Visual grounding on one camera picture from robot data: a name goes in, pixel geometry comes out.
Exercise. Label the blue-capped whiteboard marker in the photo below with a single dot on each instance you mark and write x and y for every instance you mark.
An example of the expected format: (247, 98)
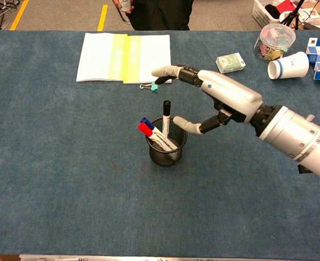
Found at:
(145, 121)

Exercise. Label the black tripod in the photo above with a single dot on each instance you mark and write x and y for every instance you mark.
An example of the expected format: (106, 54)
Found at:
(292, 12)

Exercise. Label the blue felt table mat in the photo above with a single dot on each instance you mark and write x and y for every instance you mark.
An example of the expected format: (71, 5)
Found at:
(67, 163)

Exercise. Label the teal binder clip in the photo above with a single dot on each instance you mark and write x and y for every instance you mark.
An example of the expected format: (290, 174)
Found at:
(155, 88)

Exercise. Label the red-capped whiteboard marker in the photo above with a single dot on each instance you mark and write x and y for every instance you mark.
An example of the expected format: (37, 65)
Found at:
(145, 129)

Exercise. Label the black-capped whiteboard marker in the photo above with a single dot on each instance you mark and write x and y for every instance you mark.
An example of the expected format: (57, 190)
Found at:
(166, 117)

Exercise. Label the person in black clothes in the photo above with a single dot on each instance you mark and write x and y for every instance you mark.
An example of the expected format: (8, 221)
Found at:
(160, 13)

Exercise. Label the black mesh pen holder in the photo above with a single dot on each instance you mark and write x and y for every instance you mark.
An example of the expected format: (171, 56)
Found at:
(165, 159)

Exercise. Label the red item in basket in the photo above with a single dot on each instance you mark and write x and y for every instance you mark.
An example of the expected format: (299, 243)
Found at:
(286, 5)

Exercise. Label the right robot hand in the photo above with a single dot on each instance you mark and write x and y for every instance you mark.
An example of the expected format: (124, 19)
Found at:
(230, 92)

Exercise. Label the white printed carton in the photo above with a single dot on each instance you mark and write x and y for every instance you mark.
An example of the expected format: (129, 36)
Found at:
(309, 15)

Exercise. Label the clear jar of binder clips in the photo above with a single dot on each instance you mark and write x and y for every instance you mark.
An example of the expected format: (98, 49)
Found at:
(274, 38)

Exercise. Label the small white cup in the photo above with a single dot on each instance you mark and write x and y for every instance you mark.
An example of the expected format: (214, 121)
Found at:
(126, 5)

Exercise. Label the white plastic basket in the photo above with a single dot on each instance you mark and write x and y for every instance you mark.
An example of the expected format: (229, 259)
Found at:
(260, 15)

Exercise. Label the small green printed box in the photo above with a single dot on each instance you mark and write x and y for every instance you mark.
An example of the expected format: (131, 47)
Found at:
(230, 62)

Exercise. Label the black item in basket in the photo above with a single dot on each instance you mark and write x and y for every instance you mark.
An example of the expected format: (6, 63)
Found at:
(271, 11)

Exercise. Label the white notebook lime stripe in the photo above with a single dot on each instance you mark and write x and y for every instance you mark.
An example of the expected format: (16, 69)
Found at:
(94, 57)

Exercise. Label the white notebook yellow spine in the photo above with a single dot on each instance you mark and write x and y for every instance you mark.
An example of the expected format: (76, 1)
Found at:
(149, 54)

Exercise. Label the white paper cup blue stripe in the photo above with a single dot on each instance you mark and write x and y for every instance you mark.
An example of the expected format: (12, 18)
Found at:
(290, 66)

